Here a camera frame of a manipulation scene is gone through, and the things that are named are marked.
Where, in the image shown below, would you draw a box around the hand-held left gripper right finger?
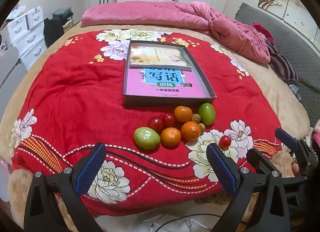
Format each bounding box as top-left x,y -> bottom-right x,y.
206,143 -> 298,232

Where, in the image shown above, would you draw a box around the pink soft item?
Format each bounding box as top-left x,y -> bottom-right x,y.
311,119 -> 320,152

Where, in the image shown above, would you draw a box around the red garment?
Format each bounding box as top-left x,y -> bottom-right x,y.
251,22 -> 275,44

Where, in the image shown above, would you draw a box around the grey shallow cardboard box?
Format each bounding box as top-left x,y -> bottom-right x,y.
123,40 -> 217,108

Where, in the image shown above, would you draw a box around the black cable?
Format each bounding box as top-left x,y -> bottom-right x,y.
150,213 -> 225,232

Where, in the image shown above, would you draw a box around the pink quilt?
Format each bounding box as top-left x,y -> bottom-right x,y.
81,1 -> 272,63

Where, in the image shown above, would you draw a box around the grey quilted sofa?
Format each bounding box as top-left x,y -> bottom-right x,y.
235,2 -> 320,122

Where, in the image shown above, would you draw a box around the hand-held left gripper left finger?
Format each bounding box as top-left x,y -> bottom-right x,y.
24,142 -> 107,232

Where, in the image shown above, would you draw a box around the red floral blanket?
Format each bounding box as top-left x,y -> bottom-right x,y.
10,29 -> 283,216

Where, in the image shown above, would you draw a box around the mandarin orange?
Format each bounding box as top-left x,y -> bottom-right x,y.
160,127 -> 181,147
180,121 -> 201,142
174,106 -> 193,123

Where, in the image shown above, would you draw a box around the pink cover workbook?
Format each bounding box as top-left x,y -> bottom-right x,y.
126,67 -> 210,98

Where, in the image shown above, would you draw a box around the striped cloth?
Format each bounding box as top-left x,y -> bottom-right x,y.
265,40 -> 299,81

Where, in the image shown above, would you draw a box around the silver crumpled wrapper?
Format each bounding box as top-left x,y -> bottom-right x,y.
289,84 -> 303,102

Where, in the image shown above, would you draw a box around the grey folded clothes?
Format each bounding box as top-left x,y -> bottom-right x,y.
52,9 -> 74,33

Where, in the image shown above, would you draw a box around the red cherry tomato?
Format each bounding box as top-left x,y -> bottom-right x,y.
163,113 -> 176,128
218,135 -> 232,149
148,117 -> 164,133

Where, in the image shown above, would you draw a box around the sunflower cover book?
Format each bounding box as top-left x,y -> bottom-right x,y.
129,46 -> 192,71

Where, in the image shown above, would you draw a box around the white drawer chest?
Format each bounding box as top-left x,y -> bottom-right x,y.
0,7 -> 48,70

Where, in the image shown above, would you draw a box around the green jujube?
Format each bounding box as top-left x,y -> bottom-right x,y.
133,127 -> 161,150
198,103 -> 216,126

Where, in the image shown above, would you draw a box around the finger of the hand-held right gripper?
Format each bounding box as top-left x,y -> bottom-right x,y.
246,148 -> 308,188
275,128 -> 318,175

